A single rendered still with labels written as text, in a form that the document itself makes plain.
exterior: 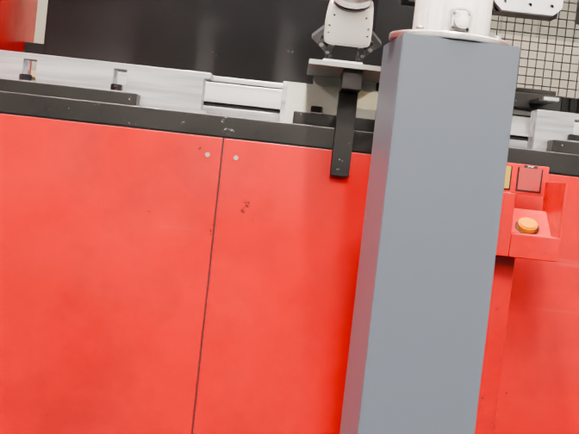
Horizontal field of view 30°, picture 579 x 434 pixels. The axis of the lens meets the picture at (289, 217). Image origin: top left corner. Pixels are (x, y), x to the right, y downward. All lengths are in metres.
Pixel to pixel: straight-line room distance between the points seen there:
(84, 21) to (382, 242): 1.57
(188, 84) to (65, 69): 0.27
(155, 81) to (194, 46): 0.55
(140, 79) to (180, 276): 0.45
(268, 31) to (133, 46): 0.36
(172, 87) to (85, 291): 0.49
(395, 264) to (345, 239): 0.66
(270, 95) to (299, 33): 0.34
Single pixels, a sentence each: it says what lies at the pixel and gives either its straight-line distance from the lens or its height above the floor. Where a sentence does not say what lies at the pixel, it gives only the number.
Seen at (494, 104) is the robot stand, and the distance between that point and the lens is 1.66.
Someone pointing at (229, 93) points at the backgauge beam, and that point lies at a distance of 2.67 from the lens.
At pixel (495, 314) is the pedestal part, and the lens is 2.13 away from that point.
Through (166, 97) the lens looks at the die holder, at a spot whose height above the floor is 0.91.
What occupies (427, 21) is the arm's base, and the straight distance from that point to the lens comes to 1.70.
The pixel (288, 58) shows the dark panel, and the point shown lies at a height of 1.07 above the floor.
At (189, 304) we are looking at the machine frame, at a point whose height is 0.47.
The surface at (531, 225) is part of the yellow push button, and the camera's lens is 2.14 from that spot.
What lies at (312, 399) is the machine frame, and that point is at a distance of 2.33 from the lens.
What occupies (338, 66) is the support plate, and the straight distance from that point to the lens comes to 2.16.
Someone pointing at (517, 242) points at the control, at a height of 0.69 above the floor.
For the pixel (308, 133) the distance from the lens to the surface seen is 2.28.
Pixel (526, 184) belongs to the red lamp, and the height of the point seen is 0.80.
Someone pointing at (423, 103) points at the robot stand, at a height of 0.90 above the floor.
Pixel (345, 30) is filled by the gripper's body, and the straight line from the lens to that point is 2.31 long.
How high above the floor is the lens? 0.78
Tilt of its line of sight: 3 degrees down
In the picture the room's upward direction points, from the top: 6 degrees clockwise
